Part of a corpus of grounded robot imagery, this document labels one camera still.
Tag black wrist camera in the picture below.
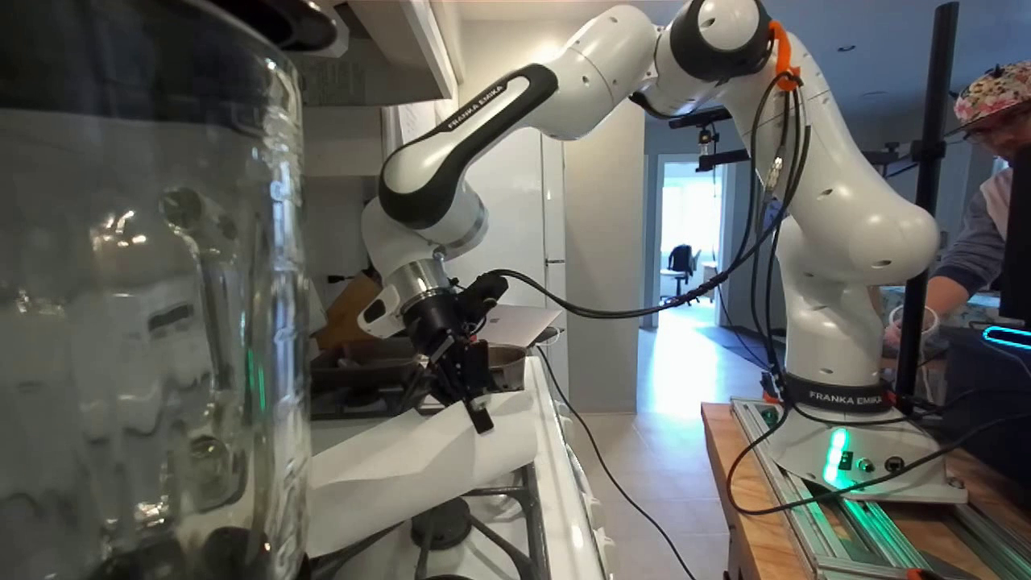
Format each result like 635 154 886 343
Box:
454 268 512 325

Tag wooden table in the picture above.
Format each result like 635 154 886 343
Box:
697 399 1031 580

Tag thin black cable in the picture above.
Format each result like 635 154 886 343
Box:
532 343 704 580

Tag dark office chair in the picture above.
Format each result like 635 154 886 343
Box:
660 242 704 303

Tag floral cap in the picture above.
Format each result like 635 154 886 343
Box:
952 60 1031 129

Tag black burner grate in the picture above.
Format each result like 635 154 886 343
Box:
406 465 553 580

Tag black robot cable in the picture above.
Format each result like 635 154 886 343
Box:
486 60 814 322

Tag brown knife block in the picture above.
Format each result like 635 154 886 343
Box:
320 268 387 356

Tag white paper towel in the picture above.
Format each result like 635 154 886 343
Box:
305 385 546 559

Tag large clear glass jar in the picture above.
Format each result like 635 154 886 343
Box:
0 0 316 580

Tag black frying pan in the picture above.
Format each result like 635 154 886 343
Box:
311 350 431 417

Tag black monitor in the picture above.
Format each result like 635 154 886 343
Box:
996 141 1031 325

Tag white range hood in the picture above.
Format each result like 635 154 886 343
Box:
207 0 465 110

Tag person in grey shirt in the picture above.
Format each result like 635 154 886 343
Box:
881 60 1031 356

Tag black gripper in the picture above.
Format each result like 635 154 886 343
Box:
402 291 500 437

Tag black camera on stand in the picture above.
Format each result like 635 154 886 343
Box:
666 103 754 173

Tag black burner cap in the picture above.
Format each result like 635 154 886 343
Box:
413 497 477 552

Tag white refrigerator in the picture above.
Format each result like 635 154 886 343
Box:
454 124 574 356

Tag white gas stove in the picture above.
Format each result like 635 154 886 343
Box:
304 350 623 580

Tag black vertical pole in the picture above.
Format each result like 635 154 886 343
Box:
895 0 964 414

